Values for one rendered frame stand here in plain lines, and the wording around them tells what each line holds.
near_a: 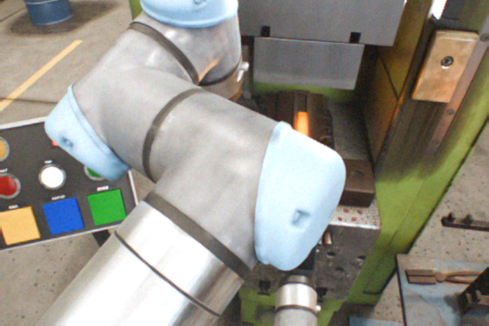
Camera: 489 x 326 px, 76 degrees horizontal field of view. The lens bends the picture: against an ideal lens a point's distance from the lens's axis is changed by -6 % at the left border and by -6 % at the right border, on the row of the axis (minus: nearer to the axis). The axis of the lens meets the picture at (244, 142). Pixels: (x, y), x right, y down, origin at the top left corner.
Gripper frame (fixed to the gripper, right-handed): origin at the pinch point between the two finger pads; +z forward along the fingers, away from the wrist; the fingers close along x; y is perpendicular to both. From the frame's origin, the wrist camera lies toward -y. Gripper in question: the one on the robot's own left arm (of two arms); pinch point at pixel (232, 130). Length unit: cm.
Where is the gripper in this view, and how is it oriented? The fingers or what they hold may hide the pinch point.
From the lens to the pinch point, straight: 57.7
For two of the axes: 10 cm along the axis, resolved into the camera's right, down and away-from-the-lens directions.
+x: 9.9, 0.9, -1.1
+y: -1.2, 9.2, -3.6
